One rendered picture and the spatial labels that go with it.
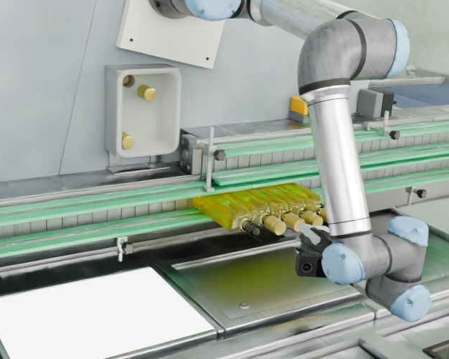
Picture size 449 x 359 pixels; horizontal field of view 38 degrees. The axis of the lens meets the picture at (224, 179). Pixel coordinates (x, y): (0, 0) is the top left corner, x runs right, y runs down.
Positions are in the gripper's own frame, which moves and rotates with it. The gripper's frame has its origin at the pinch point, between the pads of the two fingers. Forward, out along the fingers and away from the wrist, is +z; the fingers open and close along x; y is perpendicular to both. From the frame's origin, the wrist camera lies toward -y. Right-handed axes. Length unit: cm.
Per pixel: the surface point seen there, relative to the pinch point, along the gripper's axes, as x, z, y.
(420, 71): 15, 115, 161
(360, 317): -13.6, -16.1, 7.2
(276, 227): 0.5, 6.9, -1.4
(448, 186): -10, 35, 95
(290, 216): 1.2, 9.7, 4.9
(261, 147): 13.5, 28.6, 7.9
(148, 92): 27, 42, -20
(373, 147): 8, 35, 56
